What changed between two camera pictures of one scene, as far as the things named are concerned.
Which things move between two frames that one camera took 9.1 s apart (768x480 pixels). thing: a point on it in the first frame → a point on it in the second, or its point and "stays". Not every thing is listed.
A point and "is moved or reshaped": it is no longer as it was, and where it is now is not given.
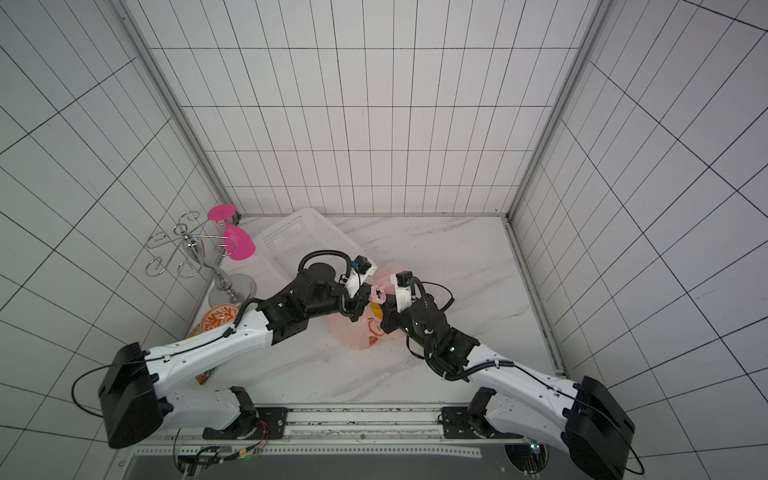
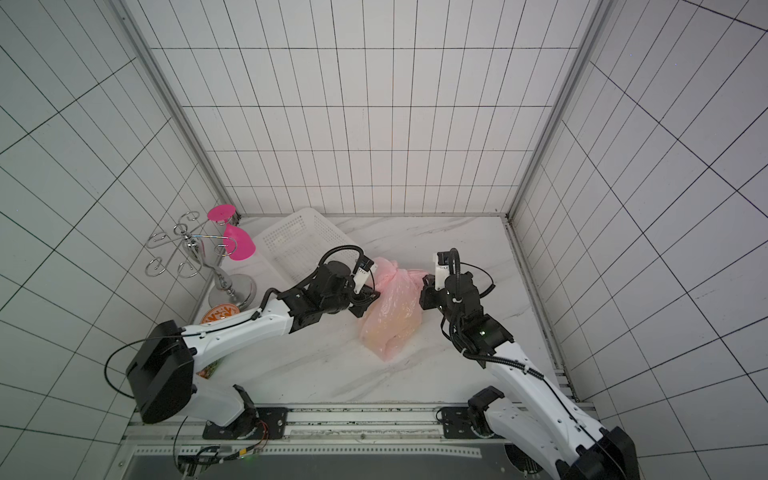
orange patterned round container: x=219 y=315 stays
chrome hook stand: x=230 y=290 stays
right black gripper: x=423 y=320 → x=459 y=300
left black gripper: x=360 y=302 stays
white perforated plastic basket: x=281 y=248 stays
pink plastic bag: x=367 y=331 is moved or reshaped
